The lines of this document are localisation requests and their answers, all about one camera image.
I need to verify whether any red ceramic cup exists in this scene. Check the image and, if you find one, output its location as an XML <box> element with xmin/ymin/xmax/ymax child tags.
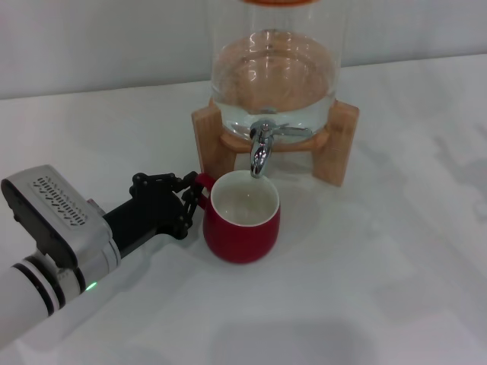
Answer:
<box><xmin>194</xmin><ymin>170</ymin><xmax>283</xmax><ymax>264</ymax></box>

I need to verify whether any clear glass water dispenser jar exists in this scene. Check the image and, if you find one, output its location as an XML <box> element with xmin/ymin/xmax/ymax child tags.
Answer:
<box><xmin>210</xmin><ymin>0</ymin><xmax>339</xmax><ymax>140</ymax></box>

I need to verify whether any chrome dispenser faucet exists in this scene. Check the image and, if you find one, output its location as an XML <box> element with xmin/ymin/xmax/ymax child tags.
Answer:
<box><xmin>249</xmin><ymin>118</ymin><xmax>313</xmax><ymax>179</ymax></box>

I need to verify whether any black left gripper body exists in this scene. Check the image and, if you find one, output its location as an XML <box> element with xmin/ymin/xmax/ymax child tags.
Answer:
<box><xmin>101</xmin><ymin>190</ymin><xmax>184</xmax><ymax>262</ymax></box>

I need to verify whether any wooden dispenser stand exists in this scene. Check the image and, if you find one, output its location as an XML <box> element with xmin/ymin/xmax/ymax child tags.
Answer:
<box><xmin>191</xmin><ymin>100</ymin><xmax>361</xmax><ymax>188</ymax></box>

